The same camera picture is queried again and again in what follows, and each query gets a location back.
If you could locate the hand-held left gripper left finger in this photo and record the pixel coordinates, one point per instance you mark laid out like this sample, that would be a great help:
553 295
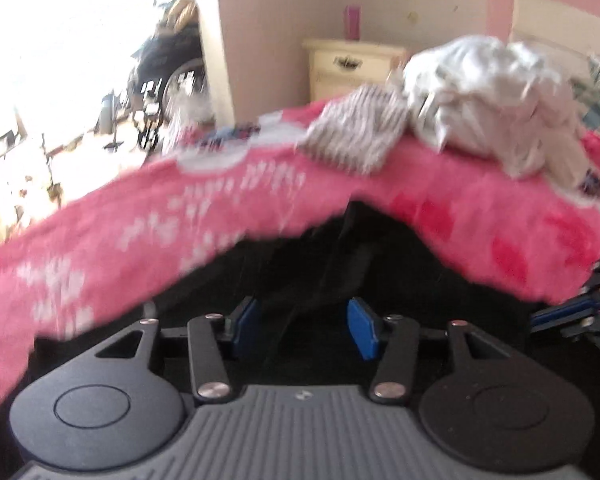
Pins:
247 321

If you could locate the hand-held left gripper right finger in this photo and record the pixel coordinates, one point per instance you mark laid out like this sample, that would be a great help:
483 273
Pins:
362 327

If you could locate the black garment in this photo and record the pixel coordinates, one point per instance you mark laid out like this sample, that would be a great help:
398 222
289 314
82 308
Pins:
330 255

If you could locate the white clothes pile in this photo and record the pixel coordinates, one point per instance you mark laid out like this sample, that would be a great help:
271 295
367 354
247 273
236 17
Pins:
490 95

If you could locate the pink floral blanket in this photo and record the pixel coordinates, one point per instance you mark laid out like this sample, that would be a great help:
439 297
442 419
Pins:
180 220

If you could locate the plaid cloth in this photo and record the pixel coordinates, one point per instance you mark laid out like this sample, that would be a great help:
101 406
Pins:
595 95

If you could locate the grey checkered cloth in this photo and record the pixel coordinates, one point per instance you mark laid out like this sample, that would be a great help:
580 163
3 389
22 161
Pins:
355 130

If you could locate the wheelchair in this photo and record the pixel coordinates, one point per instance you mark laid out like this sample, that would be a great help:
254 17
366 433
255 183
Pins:
165 75

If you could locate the cream nightstand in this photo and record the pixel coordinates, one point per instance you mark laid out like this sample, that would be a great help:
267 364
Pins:
350 65

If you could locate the pink headboard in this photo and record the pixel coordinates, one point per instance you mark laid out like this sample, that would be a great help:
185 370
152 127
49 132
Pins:
545 0

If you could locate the pink cup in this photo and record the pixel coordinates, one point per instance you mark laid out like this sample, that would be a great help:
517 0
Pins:
352 22

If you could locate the brown padded jacket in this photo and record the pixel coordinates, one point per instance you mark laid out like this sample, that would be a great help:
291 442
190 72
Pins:
180 15

